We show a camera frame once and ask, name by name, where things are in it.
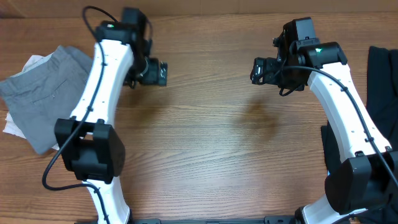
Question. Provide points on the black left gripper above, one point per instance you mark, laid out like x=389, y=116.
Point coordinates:
x=151, y=76

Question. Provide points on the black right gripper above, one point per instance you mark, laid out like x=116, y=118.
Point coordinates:
x=268, y=65

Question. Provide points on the grey shorts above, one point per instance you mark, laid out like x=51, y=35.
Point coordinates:
x=76, y=65

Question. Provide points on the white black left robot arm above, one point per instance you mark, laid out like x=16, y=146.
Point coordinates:
x=89, y=144

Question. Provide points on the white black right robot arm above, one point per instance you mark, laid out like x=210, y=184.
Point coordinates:
x=366, y=178

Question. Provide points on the black garment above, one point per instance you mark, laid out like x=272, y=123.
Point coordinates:
x=381, y=105

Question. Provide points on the white folded shorts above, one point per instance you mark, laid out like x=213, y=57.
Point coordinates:
x=34, y=100

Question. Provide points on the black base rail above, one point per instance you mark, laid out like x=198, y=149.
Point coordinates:
x=266, y=220

